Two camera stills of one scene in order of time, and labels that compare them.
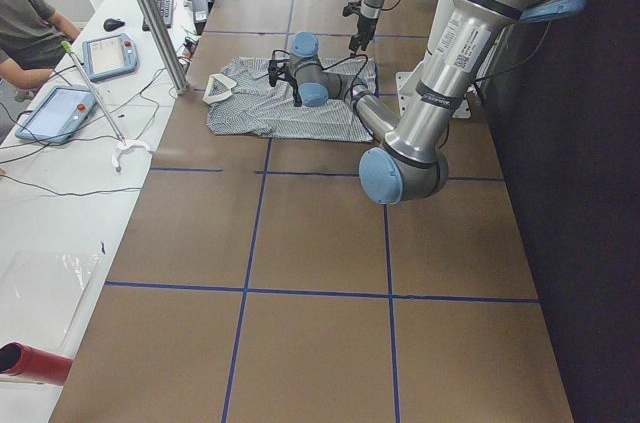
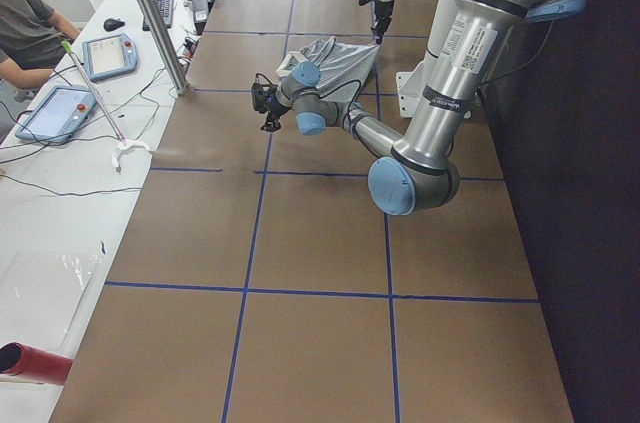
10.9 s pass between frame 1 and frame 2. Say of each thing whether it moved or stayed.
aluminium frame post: stayed
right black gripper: moved
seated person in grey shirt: stayed
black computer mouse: stayed
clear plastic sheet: stayed
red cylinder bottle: stayed
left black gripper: moved
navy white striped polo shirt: moved
